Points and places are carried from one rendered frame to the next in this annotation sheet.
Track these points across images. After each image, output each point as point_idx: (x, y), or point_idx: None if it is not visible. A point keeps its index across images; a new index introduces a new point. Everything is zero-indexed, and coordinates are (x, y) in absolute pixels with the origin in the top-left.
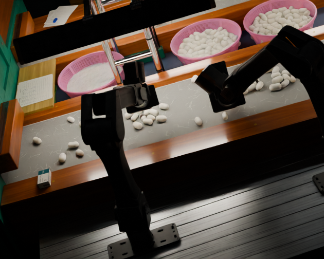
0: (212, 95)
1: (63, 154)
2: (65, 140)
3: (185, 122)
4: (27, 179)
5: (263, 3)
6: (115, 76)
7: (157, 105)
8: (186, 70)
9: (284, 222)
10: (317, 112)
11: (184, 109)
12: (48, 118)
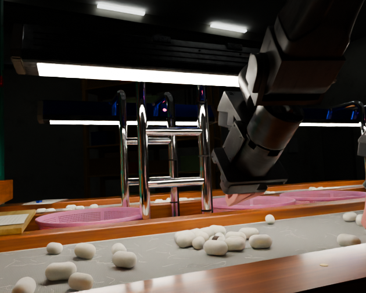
0: None
1: (31, 279)
2: (35, 272)
3: (316, 247)
4: None
5: (289, 192)
6: (144, 204)
7: (286, 178)
8: (251, 211)
9: None
10: None
11: (289, 238)
12: (0, 252)
